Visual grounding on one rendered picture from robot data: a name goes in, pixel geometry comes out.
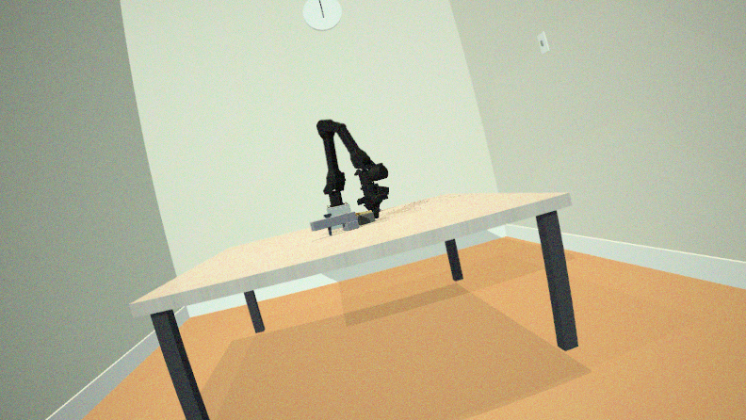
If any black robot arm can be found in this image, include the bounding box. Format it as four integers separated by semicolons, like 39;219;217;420
316;120;388;207

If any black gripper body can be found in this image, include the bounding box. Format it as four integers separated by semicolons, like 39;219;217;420
357;182;388;205

